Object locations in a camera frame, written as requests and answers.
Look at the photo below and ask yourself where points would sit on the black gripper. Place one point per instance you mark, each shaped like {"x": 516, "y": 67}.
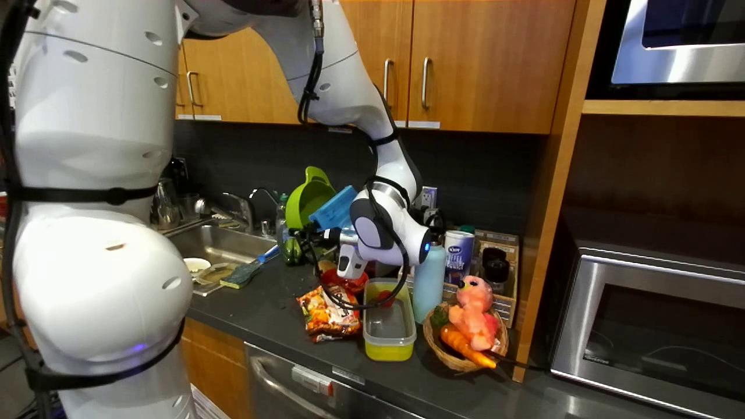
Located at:
{"x": 327, "y": 248}

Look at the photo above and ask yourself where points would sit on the green plastic bowl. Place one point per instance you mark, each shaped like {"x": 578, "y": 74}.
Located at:
{"x": 302, "y": 198}

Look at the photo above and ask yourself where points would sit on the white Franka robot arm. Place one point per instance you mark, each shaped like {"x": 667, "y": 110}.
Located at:
{"x": 93, "y": 271}

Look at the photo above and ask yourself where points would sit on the green bell pepper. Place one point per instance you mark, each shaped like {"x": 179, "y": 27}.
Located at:
{"x": 293, "y": 248}

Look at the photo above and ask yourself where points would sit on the blue white dish brush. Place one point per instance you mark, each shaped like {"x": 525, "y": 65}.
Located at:
{"x": 258, "y": 259}

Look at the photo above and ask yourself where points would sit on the thin metal faucet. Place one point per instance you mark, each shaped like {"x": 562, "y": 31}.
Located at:
{"x": 263, "y": 204}

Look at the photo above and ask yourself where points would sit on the orange instant noodle packet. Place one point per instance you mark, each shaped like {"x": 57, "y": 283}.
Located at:
{"x": 332, "y": 313}

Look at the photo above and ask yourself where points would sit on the stainless steel sink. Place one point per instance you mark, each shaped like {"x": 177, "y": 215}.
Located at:
{"x": 221, "y": 245}

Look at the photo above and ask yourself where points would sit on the clear plastic container with residue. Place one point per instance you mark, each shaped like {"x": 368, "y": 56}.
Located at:
{"x": 206, "y": 271}

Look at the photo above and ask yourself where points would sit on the yellow container with clear lid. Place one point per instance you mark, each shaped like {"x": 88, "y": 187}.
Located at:
{"x": 389, "y": 335}

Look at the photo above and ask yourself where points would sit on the light blue water bottle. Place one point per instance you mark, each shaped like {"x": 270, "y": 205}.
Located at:
{"x": 429, "y": 286}

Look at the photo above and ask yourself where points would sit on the stainless steel dishwasher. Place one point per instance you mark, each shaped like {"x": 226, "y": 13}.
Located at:
{"x": 309, "y": 386}

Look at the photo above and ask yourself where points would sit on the white cylindrical can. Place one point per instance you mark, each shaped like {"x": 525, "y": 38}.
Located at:
{"x": 460, "y": 249}

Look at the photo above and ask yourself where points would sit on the white cabinet label strip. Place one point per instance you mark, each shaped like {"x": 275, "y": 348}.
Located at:
{"x": 199, "y": 117}
{"x": 424, "y": 124}

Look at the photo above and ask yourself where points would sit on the wooden cabinet door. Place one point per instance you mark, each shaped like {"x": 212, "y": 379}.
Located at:
{"x": 496, "y": 62}
{"x": 233, "y": 85}
{"x": 386, "y": 46}

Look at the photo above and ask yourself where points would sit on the pink plush toy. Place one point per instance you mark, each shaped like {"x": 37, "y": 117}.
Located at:
{"x": 476, "y": 315}

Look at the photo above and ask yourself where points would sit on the orange toy carrot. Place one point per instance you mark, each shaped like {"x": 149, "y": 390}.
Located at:
{"x": 464, "y": 348}

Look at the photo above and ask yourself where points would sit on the woven wicker basket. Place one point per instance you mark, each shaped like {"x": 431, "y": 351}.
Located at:
{"x": 456, "y": 364}

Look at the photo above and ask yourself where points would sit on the cardboard box with black items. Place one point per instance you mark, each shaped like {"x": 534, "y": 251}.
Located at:
{"x": 500, "y": 269}

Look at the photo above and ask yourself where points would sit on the silver countertop oven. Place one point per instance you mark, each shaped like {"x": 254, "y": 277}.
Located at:
{"x": 652, "y": 334}

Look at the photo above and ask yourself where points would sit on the silver built-in microwave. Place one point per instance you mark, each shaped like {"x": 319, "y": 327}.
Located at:
{"x": 676, "y": 46}

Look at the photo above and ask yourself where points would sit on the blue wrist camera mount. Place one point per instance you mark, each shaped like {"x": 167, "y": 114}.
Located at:
{"x": 336, "y": 207}

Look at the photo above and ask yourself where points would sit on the wall power outlet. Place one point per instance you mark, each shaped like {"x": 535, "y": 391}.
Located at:
{"x": 429, "y": 195}

